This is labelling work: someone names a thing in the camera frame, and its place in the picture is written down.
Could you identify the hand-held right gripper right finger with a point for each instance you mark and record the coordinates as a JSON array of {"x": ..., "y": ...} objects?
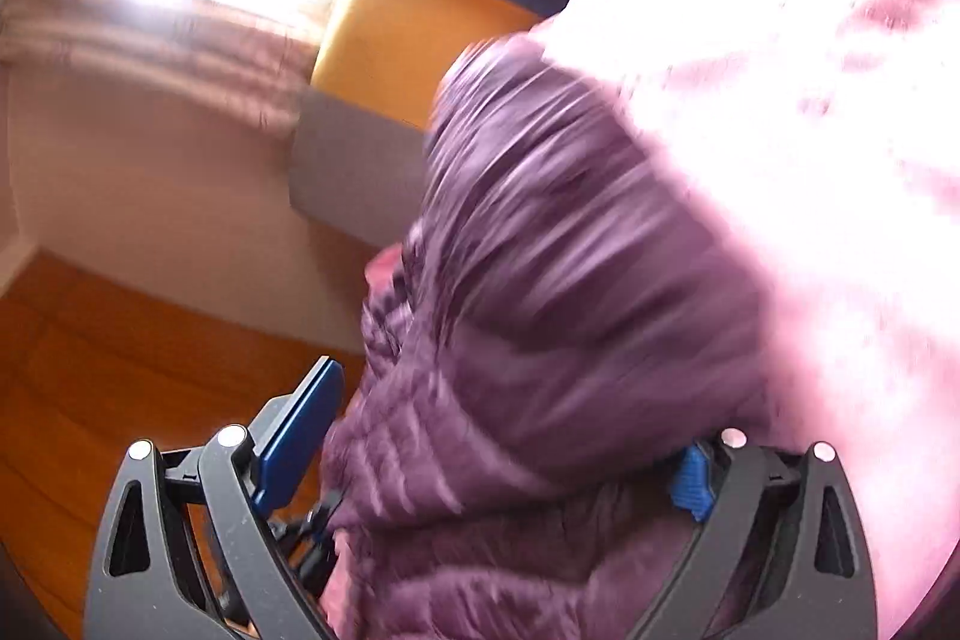
[{"x": 694, "y": 475}]

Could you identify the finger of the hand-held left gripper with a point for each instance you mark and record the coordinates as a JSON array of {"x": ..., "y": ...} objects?
[{"x": 311, "y": 554}]

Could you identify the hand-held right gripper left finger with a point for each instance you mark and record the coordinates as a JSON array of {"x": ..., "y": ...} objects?
[{"x": 300, "y": 430}]

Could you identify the purple puffer jacket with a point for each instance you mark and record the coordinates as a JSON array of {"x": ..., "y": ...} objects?
[{"x": 562, "y": 272}]

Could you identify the pink patterned blanket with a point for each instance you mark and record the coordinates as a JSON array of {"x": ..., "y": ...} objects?
[{"x": 787, "y": 85}]

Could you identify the pink curtain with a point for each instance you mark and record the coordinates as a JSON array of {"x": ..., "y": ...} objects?
[{"x": 150, "y": 48}]

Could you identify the orange mattress with blue trim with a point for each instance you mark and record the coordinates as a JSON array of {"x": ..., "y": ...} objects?
[{"x": 390, "y": 25}]

